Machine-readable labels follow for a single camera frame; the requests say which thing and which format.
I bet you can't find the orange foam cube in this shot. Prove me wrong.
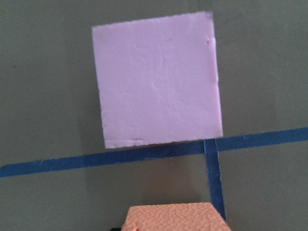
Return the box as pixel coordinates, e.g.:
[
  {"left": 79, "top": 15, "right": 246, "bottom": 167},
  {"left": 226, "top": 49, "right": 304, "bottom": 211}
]
[{"left": 121, "top": 202, "right": 230, "bottom": 231}]

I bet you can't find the pink foam cube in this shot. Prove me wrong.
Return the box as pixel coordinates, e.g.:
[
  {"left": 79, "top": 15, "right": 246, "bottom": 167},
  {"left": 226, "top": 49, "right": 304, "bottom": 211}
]
[{"left": 92, "top": 11, "right": 223, "bottom": 149}]

